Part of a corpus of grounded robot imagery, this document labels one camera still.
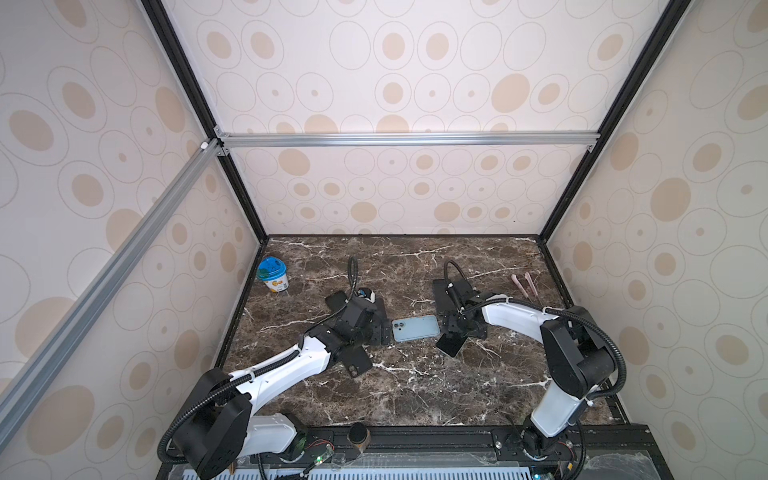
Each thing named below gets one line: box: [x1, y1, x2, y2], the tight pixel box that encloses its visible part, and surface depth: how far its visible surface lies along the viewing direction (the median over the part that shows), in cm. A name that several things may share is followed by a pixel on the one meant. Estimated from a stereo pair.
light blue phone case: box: [392, 315, 441, 342], surface depth 97 cm
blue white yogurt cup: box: [256, 256, 289, 293], surface depth 99 cm
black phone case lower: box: [342, 346, 373, 378], surface depth 89 cm
